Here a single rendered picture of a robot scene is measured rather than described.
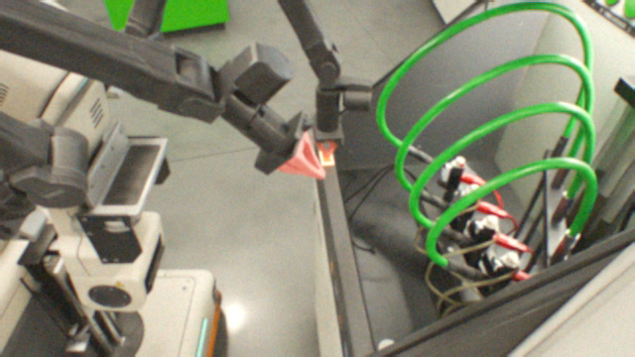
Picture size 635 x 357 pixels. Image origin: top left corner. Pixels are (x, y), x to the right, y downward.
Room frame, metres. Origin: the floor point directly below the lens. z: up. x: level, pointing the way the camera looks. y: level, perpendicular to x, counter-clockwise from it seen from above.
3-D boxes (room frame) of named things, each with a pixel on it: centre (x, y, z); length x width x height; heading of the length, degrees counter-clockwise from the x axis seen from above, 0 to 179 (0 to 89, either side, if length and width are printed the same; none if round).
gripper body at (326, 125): (0.86, -0.03, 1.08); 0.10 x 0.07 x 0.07; 7
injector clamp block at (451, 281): (0.55, -0.30, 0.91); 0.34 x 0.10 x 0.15; 6
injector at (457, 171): (0.67, -0.28, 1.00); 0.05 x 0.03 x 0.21; 96
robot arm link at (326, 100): (0.86, -0.04, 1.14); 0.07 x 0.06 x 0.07; 84
